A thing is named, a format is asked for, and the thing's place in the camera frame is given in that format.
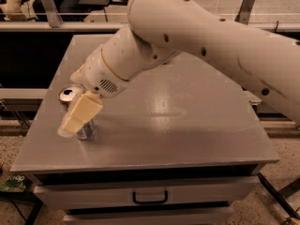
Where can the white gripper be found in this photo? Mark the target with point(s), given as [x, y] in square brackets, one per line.
[97, 73]

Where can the silver redbull can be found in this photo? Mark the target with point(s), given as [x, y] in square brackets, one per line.
[72, 124]

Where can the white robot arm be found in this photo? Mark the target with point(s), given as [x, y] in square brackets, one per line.
[264, 63]

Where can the green chip bag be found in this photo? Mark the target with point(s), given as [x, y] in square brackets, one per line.
[16, 183]

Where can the seated person in background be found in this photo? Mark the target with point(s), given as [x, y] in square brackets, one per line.
[72, 10]

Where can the grey upper drawer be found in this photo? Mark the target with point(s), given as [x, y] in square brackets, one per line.
[119, 194]

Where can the grey drawer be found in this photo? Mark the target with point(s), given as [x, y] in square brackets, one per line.
[193, 216]
[119, 194]

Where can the grey lower drawer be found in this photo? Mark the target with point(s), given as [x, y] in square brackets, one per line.
[193, 216]

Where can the black drawer handle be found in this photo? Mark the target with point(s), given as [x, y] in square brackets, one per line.
[150, 199]

